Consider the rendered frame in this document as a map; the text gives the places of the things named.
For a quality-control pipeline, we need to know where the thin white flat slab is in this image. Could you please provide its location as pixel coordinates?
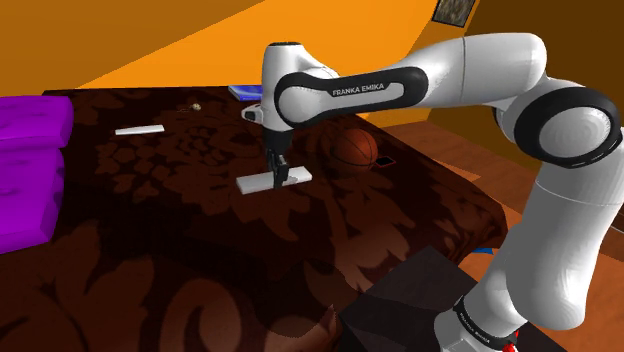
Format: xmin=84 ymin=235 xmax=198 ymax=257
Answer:
xmin=114 ymin=124 xmax=166 ymax=137

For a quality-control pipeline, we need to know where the framed wall picture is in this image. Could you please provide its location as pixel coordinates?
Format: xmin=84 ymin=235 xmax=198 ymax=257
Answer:
xmin=431 ymin=0 xmax=479 ymax=28

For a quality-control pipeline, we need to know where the bed with brown patterned cover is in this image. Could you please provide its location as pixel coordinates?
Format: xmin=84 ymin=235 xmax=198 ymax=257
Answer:
xmin=0 ymin=86 xmax=509 ymax=352

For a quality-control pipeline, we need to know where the brown basketball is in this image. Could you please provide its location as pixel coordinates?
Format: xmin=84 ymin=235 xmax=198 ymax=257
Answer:
xmin=330 ymin=128 xmax=380 ymax=173

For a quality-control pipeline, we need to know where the thick white flat slab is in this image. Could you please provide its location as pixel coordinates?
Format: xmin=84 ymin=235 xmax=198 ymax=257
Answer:
xmin=235 ymin=165 xmax=313 ymax=196

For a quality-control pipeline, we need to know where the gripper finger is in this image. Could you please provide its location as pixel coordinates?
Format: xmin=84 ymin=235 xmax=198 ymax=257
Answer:
xmin=266 ymin=150 xmax=291 ymax=190

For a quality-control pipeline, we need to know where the blue book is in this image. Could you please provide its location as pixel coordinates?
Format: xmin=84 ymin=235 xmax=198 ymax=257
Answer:
xmin=227 ymin=84 xmax=264 ymax=103

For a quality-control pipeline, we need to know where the dark robot stand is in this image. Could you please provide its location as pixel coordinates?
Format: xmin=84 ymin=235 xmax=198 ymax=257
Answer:
xmin=337 ymin=245 xmax=569 ymax=352

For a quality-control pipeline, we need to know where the purple pillow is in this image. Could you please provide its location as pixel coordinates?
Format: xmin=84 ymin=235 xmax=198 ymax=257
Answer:
xmin=0 ymin=95 xmax=75 ymax=153
xmin=0 ymin=147 xmax=67 ymax=255

